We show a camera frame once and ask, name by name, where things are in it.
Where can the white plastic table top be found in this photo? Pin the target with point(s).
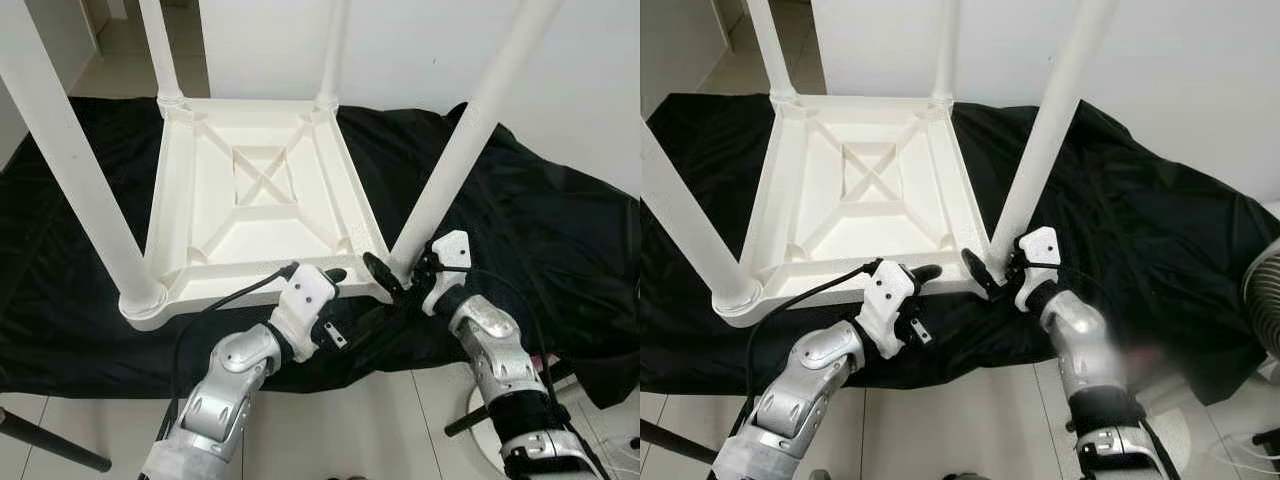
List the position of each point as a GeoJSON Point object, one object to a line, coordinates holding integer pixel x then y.
{"type": "Point", "coordinates": [870, 220]}
{"type": "Point", "coordinates": [260, 225]}

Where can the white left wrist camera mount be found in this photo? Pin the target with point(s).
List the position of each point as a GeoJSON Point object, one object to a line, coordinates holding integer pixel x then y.
{"type": "Point", "coordinates": [305, 298]}
{"type": "Point", "coordinates": [888, 295]}

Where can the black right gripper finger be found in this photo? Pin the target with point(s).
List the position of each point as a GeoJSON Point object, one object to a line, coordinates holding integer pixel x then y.
{"type": "Point", "coordinates": [383, 273]}
{"type": "Point", "coordinates": [981, 269]}

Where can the black cloth table cover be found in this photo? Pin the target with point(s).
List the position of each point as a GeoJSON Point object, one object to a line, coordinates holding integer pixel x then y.
{"type": "Point", "coordinates": [1180, 220]}
{"type": "Point", "coordinates": [560, 220]}

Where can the white plastic table leg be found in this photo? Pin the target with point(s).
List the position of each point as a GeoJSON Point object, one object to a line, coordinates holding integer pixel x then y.
{"type": "Point", "coordinates": [332, 45]}
{"type": "Point", "coordinates": [1055, 110]}
{"type": "Point", "coordinates": [690, 230]}
{"type": "Point", "coordinates": [945, 45]}
{"type": "Point", "coordinates": [65, 160]}
{"type": "Point", "coordinates": [770, 45]}
{"type": "Point", "coordinates": [160, 45]}
{"type": "Point", "coordinates": [470, 120]}

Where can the pink object under table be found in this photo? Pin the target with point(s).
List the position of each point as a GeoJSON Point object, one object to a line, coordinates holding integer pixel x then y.
{"type": "Point", "coordinates": [545, 361]}

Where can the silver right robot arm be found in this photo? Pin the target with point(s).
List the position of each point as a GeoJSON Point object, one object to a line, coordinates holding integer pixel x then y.
{"type": "Point", "coordinates": [500, 350]}
{"type": "Point", "coordinates": [1090, 350]}

